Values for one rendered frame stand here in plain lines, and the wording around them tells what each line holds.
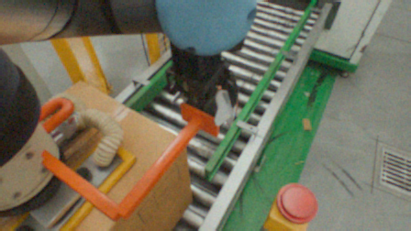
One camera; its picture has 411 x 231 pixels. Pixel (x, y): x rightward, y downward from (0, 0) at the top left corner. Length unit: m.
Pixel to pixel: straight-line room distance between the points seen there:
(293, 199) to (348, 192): 1.33
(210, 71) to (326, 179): 1.48
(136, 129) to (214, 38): 0.50
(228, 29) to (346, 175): 1.71
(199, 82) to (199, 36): 0.19
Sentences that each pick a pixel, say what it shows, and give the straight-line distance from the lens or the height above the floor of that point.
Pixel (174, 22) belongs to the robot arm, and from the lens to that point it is 0.19.
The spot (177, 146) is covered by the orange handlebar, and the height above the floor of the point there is 1.09.
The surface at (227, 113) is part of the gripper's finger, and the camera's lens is 0.47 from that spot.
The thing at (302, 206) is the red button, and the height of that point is 1.04.
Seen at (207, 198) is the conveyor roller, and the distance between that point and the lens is 0.99.
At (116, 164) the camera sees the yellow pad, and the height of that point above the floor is 0.97.
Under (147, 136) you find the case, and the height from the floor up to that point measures 0.95.
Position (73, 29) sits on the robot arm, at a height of 1.36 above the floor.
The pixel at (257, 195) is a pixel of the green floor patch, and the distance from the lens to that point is 1.61.
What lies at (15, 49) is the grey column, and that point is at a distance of 1.64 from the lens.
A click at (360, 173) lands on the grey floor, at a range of 1.91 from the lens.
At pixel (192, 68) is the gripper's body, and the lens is 0.39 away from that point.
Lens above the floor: 1.47
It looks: 50 degrees down
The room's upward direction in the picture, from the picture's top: straight up
